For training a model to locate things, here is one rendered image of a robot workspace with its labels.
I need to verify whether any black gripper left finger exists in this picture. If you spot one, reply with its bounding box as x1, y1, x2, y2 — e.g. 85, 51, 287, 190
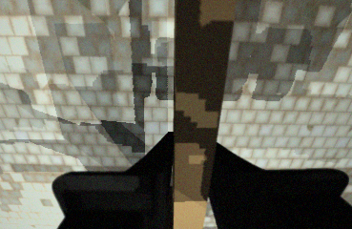
52, 132, 174, 229

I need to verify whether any long wooden rail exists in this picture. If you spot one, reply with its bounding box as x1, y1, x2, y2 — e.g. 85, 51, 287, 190
173, 0, 237, 229

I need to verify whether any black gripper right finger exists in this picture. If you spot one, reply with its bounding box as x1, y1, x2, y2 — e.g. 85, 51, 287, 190
209, 143, 349, 229

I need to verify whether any short wooden post with two pegs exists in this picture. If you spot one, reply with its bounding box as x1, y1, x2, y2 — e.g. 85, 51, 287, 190
164, 186, 173, 229

